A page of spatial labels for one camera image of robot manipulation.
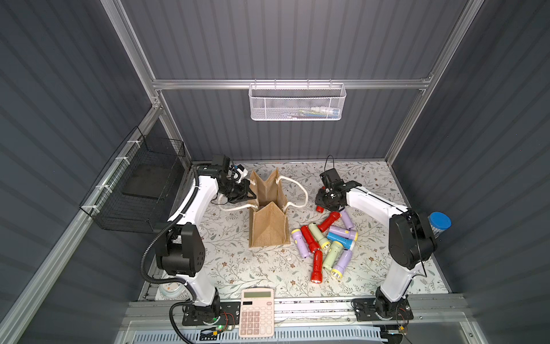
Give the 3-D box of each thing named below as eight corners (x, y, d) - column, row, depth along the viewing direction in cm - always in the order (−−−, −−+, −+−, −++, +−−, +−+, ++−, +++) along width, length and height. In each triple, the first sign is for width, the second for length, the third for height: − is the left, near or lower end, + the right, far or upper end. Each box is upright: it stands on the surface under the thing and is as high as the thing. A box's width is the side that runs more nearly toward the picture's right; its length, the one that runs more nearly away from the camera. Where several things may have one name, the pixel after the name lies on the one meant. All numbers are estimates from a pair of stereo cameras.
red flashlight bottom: (310, 282, 81) (311, 280, 79) (312, 251, 89) (312, 248, 87) (321, 284, 81) (322, 282, 79) (321, 252, 89) (322, 250, 87)
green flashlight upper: (323, 249, 89) (324, 247, 87) (308, 227, 96) (308, 224, 94) (330, 246, 90) (331, 243, 88) (314, 224, 97) (315, 221, 95)
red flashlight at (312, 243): (312, 253, 88) (312, 251, 87) (299, 229, 95) (299, 227, 93) (320, 249, 89) (320, 247, 88) (306, 226, 96) (307, 224, 94)
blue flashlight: (324, 241, 92) (326, 237, 90) (326, 234, 94) (328, 231, 92) (351, 250, 89) (353, 247, 87) (353, 243, 91) (355, 240, 89)
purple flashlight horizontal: (328, 231, 95) (329, 228, 92) (329, 225, 97) (331, 222, 94) (356, 241, 92) (358, 238, 89) (357, 235, 94) (359, 231, 91)
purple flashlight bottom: (330, 274, 84) (331, 272, 81) (343, 250, 90) (345, 247, 88) (339, 281, 82) (341, 279, 80) (352, 255, 89) (354, 252, 86)
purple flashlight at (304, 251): (302, 259, 87) (302, 256, 85) (291, 233, 95) (292, 230, 92) (310, 256, 88) (310, 254, 86) (299, 231, 95) (299, 228, 93)
